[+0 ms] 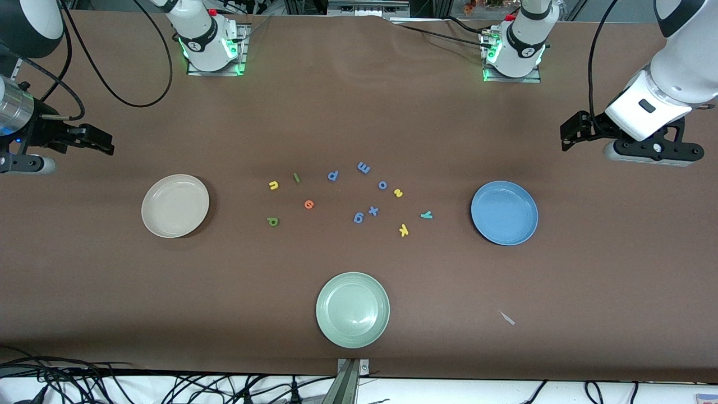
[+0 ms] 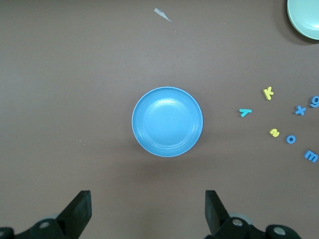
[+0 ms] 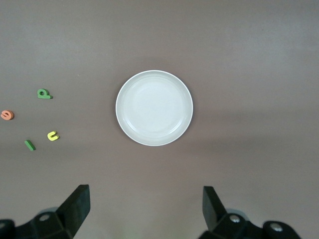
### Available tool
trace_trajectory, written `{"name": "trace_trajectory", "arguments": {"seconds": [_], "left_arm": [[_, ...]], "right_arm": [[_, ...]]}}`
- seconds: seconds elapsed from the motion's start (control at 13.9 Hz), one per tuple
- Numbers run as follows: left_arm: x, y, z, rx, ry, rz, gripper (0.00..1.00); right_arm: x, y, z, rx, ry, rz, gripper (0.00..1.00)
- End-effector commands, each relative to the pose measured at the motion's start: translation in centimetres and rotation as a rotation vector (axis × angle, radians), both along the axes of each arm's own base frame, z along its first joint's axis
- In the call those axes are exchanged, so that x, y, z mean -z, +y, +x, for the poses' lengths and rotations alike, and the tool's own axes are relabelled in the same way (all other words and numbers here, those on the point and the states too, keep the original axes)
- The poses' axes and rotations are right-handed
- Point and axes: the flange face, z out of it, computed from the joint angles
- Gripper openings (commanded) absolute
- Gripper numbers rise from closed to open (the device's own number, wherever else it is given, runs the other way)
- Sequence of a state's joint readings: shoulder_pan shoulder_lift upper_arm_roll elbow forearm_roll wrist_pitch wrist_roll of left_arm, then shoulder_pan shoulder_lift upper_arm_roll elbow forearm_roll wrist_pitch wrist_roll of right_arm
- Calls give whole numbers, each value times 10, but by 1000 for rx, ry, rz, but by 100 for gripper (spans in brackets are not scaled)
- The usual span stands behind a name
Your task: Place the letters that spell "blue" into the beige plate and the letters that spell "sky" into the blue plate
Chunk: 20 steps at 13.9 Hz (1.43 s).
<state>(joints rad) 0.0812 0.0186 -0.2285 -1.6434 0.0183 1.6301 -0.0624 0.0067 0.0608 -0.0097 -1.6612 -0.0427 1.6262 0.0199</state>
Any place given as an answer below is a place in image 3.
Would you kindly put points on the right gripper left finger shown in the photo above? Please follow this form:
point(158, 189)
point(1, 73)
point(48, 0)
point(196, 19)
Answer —
point(49, 226)

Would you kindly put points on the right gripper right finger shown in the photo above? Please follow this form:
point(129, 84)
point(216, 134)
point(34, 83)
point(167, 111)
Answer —
point(236, 229)

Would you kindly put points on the green foam letter l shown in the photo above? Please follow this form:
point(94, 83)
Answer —
point(30, 145)

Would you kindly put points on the yellow foam letter u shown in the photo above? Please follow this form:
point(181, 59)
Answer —
point(51, 138)

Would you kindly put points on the orange foam letter e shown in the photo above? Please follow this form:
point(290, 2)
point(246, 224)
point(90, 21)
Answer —
point(11, 115)

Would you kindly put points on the green foam letter p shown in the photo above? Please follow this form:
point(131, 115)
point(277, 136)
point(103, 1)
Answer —
point(47, 96)

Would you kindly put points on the beige round plate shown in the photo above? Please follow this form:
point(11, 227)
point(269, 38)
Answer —
point(154, 108)

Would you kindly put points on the brown table cover sheet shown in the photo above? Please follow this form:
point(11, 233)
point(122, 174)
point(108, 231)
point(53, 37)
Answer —
point(224, 49)

